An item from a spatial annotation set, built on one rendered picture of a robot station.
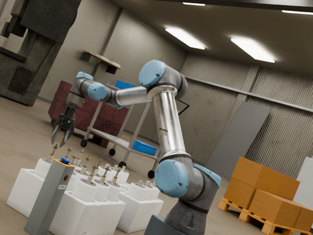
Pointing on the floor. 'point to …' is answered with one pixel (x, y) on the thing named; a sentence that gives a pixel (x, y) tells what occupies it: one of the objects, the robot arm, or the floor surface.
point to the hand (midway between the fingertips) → (57, 143)
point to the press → (34, 45)
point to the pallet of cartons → (266, 199)
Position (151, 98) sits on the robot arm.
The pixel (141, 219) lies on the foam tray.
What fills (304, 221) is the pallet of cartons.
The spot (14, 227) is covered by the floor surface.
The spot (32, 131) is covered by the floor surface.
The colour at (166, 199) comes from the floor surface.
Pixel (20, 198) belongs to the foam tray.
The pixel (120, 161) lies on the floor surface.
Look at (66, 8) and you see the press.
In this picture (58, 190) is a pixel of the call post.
